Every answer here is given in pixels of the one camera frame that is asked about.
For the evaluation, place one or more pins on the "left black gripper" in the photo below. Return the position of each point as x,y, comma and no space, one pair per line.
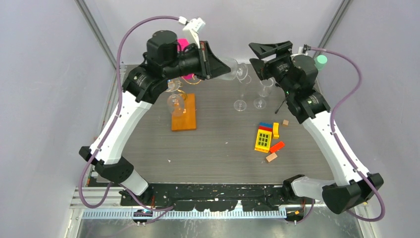
210,66

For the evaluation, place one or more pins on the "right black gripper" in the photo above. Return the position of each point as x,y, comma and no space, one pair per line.
263,69

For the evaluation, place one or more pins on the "clear stemless wine glass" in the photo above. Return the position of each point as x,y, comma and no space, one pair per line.
237,70

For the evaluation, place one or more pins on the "clear tall wine glass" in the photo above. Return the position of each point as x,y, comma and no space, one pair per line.
240,105

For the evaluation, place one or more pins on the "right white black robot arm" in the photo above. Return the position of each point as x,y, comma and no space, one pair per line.
352,183

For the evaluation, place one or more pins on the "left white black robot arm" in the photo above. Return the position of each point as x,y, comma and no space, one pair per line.
162,61

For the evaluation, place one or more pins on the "clear wine glass front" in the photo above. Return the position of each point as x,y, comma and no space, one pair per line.
177,104

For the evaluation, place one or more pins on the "black mini tripod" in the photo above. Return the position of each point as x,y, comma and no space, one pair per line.
280,105

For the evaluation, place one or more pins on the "mint green cylinder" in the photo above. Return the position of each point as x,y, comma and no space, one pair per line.
320,62

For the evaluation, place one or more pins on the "blue toy brick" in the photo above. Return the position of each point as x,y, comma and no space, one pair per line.
267,125

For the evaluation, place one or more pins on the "small brown wooden cube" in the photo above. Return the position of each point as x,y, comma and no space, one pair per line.
285,123

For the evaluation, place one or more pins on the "red toy brick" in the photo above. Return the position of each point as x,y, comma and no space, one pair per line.
265,128

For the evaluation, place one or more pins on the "yellow toy brick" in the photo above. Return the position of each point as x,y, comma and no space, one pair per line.
275,130

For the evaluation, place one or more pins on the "yellow toy block window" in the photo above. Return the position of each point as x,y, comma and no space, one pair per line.
263,141

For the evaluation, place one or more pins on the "orange toy block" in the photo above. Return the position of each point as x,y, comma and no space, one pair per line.
276,147

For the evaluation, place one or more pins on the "tan wooden block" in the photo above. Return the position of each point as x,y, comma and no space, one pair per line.
271,157

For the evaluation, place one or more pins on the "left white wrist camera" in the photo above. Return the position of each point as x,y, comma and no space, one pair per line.
192,29

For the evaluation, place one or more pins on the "gold wire wine glass rack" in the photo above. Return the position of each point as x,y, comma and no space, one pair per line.
188,121

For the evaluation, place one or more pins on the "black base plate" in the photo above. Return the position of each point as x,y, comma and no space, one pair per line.
216,197

